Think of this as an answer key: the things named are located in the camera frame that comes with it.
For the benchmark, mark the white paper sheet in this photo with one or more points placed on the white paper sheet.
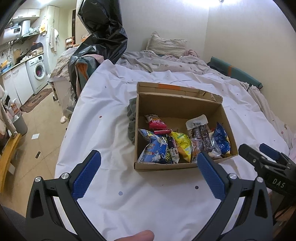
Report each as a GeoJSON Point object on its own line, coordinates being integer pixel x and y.
{"type": "Point", "coordinates": [35, 136]}

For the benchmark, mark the person's left hand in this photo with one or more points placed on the person's left hand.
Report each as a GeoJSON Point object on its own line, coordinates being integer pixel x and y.
{"type": "Point", "coordinates": [138, 236]}

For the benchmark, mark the white water heater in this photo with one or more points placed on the white water heater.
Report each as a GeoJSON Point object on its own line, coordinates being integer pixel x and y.
{"type": "Point", "coordinates": [26, 27]}

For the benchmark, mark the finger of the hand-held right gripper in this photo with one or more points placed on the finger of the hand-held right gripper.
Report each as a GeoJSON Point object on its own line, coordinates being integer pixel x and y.
{"type": "Point", "coordinates": [268, 150]}
{"type": "Point", "coordinates": [246, 150]}

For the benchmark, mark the white wall appliance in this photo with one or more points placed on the white wall appliance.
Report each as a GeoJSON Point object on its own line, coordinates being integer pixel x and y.
{"type": "Point", "coordinates": [12, 32]}

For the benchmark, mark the rolled green mat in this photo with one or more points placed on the rolled green mat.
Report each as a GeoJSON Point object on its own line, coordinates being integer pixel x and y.
{"type": "Point", "coordinates": [233, 70]}

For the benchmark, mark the yellow white hanging bag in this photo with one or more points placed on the yellow white hanging bag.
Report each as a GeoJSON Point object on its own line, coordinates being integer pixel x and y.
{"type": "Point", "coordinates": [43, 26]}

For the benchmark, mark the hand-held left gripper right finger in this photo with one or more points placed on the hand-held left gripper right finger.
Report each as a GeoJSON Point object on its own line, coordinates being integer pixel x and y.
{"type": "Point", "coordinates": [211, 176]}

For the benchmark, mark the clear packet of dark snack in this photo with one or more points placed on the clear packet of dark snack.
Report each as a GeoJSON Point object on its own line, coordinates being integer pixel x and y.
{"type": "Point", "coordinates": [203, 136]}

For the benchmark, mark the grey floral quilt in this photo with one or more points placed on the grey floral quilt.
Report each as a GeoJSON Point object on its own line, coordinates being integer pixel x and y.
{"type": "Point", "coordinates": [148, 60]}

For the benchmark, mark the blue white snack bag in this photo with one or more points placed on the blue white snack bag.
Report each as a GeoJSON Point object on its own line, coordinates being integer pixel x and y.
{"type": "Point", "coordinates": [155, 148]}

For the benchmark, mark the black plastic bag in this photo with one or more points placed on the black plastic bag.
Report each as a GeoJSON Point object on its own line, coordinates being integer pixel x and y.
{"type": "Point", "coordinates": [101, 30]}

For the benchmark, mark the yellow snack bag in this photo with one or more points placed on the yellow snack bag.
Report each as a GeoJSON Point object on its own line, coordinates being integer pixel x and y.
{"type": "Point", "coordinates": [182, 143]}

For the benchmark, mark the red snack bar packet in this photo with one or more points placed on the red snack bar packet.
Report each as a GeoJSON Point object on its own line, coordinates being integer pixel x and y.
{"type": "Point", "coordinates": [157, 124]}

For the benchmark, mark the grey trash bin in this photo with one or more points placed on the grey trash bin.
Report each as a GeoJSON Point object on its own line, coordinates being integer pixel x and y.
{"type": "Point", "coordinates": [20, 126]}

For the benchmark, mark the beige striped pillow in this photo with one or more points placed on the beige striped pillow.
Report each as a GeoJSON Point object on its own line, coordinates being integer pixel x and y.
{"type": "Point", "coordinates": [166, 45]}

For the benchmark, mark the pink cloth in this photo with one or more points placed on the pink cloth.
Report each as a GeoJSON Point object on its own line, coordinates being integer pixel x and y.
{"type": "Point", "coordinates": [190, 53]}

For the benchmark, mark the white washing machine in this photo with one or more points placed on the white washing machine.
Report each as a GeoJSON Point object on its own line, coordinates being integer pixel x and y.
{"type": "Point", "coordinates": [37, 71]}

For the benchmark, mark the white floor cabinets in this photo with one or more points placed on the white floor cabinets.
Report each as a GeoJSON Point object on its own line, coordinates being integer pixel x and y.
{"type": "Point", "coordinates": [17, 82]}

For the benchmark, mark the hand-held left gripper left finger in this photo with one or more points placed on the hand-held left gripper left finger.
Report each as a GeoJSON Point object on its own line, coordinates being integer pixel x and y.
{"type": "Point", "coordinates": [86, 175]}

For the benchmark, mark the small brown cardboard box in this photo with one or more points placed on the small brown cardboard box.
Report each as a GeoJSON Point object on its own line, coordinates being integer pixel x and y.
{"type": "Point", "coordinates": [36, 49]}

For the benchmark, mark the white hanging towel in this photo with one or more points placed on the white hanging towel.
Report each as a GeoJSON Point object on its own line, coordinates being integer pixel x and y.
{"type": "Point", "coordinates": [54, 39]}

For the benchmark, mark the brown patterned rug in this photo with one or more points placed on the brown patterned rug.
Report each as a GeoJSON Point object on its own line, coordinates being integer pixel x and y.
{"type": "Point", "coordinates": [35, 99]}

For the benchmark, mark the yellow wooden chair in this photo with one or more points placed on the yellow wooden chair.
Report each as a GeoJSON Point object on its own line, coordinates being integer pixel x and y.
{"type": "Point", "coordinates": [9, 157]}

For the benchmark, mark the dark grey cloth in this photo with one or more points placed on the dark grey cloth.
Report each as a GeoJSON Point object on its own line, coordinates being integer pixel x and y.
{"type": "Point", "coordinates": [131, 129]}

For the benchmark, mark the folded beige quilt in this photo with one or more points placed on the folded beige quilt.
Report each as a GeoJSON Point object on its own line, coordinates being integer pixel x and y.
{"type": "Point", "coordinates": [66, 60]}

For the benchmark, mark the teal orange fabric bag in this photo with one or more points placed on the teal orange fabric bag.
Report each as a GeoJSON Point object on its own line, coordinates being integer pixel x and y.
{"type": "Point", "coordinates": [84, 69]}

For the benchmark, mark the person's dark grey clothing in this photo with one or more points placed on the person's dark grey clothing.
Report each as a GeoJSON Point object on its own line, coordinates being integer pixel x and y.
{"type": "Point", "coordinates": [9, 222]}

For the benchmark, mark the blue yellow-print snack packet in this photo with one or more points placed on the blue yellow-print snack packet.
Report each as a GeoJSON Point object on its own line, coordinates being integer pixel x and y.
{"type": "Point", "coordinates": [222, 139]}

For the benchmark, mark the beige hanging garment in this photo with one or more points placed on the beige hanging garment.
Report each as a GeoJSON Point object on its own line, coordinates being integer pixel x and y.
{"type": "Point", "coordinates": [3, 111]}

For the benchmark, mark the white slipper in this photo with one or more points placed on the white slipper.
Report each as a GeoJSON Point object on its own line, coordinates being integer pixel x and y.
{"type": "Point", "coordinates": [64, 119]}

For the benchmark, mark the white wall cabinet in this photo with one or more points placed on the white wall cabinet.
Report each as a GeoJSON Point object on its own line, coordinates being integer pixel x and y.
{"type": "Point", "coordinates": [26, 14]}

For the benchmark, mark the small dark floor object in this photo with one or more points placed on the small dark floor object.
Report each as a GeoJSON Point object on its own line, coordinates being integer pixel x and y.
{"type": "Point", "coordinates": [38, 154]}

